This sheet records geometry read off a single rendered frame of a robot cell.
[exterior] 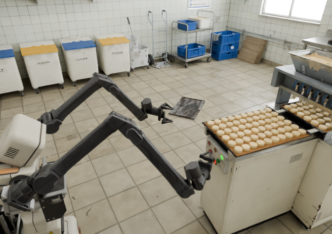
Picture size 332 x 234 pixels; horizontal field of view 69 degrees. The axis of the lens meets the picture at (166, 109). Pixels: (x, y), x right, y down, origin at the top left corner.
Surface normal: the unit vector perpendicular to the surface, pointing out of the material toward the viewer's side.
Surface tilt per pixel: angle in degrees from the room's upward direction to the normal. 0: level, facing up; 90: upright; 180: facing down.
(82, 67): 92
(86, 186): 0
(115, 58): 92
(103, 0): 90
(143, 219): 0
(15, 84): 93
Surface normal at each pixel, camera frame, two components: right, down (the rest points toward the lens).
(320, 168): -0.93, 0.17
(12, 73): 0.58, 0.43
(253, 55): -0.79, -0.12
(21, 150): 0.37, 0.45
